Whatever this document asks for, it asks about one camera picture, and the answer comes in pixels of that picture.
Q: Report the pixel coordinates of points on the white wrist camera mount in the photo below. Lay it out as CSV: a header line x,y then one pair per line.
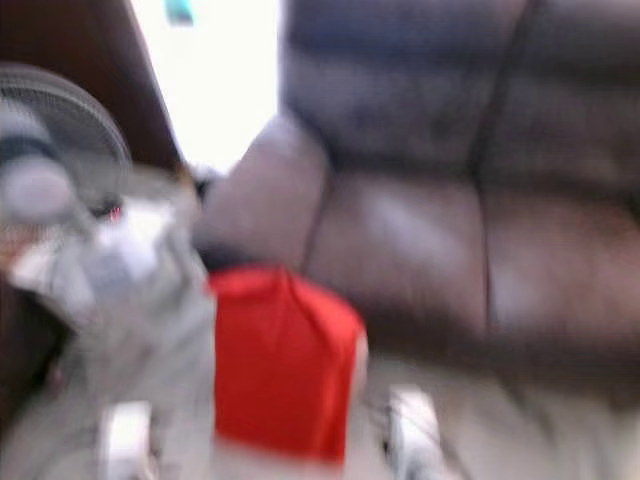
x,y
415,435
128,440

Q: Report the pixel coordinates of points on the teal plastic stool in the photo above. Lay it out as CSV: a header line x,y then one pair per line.
x,y
180,10

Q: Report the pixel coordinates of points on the brown leather sofa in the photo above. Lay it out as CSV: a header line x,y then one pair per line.
x,y
420,240

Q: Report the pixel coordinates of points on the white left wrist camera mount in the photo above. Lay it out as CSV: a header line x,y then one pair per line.
x,y
128,440

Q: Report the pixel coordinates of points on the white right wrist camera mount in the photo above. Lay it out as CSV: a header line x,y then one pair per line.
x,y
415,435

